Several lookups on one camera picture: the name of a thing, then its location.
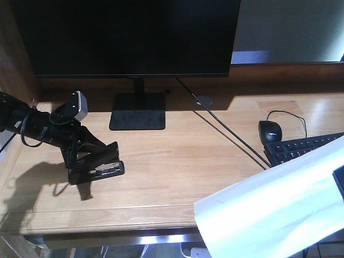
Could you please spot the black computer monitor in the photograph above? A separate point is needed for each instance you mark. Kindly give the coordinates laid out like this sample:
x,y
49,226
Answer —
x,y
129,39

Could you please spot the black keyboard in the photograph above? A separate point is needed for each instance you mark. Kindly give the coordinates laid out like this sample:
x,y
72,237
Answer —
x,y
284,151

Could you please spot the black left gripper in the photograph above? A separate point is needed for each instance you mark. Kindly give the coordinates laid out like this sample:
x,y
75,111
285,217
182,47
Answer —
x,y
38,127

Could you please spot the wooden desk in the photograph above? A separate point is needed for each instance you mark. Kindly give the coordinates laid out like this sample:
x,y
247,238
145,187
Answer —
x,y
200,151

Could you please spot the grey desk cable grommet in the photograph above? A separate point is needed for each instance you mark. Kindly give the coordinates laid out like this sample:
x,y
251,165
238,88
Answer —
x,y
205,100

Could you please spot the black computer mouse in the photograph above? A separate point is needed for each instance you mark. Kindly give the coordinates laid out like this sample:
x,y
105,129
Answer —
x,y
269,132

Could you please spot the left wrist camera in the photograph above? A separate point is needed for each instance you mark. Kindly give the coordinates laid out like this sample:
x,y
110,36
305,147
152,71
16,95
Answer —
x,y
76,106

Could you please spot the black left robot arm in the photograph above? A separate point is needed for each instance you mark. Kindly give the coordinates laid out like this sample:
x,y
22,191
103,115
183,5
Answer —
x,y
10,115

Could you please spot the white power strip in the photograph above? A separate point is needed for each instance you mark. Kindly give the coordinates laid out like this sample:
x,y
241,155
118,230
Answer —
x,y
194,250

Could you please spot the white paper sheet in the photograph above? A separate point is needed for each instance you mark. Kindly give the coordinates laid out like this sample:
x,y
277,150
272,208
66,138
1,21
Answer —
x,y
278,212

